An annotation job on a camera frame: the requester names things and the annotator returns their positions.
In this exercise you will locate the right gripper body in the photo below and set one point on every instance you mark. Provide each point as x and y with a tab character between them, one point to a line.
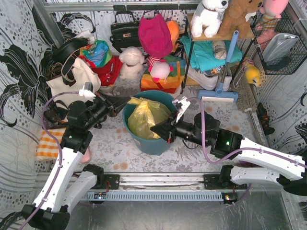
171	129

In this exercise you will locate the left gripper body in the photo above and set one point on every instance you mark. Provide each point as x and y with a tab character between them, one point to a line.
108	105

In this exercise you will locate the teal trash bin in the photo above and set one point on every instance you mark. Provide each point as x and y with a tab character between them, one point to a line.
149	146

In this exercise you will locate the yellow trash bag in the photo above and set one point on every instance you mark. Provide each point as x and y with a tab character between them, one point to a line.
146	114

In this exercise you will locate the blue floor mop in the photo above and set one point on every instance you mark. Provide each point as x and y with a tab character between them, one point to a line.
219	95

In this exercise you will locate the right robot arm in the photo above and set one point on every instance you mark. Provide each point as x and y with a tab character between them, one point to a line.
268	166

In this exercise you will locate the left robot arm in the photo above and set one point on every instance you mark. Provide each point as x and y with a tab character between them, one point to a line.
52	208

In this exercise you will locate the cream canvas tote bag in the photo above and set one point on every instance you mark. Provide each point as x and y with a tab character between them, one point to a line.
78	75

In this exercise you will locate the rainbow striped bag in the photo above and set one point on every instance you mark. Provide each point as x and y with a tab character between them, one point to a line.
172	82

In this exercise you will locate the colourful printed bag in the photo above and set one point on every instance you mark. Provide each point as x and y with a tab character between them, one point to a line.
96	55

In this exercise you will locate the red cloth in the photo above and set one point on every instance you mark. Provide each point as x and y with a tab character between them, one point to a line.
109	72

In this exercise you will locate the cream plush sheep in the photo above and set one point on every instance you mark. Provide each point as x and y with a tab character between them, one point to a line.
133	60

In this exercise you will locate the pink rolled towel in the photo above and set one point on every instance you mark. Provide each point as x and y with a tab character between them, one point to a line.
87	157

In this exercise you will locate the pink white plush doll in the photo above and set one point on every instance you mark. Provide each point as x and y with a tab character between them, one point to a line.
158	68

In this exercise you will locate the white sneakers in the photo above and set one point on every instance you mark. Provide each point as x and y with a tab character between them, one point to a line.
210	82

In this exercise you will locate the orange checkered cloth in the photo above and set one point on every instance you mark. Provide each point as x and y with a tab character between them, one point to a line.
47	148

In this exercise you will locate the black leather handbag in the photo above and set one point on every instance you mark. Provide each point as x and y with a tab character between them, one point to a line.
124	35

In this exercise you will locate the purple orange sock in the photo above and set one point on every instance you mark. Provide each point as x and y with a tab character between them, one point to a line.
247	164

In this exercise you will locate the teal folded cloth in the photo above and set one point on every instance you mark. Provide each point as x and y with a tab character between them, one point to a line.
202	57

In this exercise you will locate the magenta fabric hat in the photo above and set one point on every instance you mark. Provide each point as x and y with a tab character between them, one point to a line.
154	36

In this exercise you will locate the yellow plush duck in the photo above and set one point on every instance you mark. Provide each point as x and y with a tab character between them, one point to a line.
252	73

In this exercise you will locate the orange plush toy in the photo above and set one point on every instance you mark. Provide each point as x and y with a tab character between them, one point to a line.
174	31

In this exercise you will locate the white plush dog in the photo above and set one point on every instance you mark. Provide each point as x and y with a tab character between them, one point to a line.
207	17

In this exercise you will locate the brown teddy bear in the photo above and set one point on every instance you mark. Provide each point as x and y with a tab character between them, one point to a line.
237	15

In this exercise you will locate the silver foil pouch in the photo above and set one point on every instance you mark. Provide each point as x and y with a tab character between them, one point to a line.
279	46

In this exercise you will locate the pink plush toy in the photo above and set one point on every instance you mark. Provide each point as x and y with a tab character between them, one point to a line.
271	15

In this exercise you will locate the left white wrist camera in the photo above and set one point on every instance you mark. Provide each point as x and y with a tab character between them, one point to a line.
87	91

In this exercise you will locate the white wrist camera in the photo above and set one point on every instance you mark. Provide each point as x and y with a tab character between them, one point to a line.
87	91
181	104

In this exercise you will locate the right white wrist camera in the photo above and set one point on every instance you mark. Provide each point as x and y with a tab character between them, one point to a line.
181	104

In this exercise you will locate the aluminium front rail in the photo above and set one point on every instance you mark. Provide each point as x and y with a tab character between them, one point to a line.
156	182

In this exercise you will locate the black wire basket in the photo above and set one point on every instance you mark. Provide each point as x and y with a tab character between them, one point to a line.
297	55

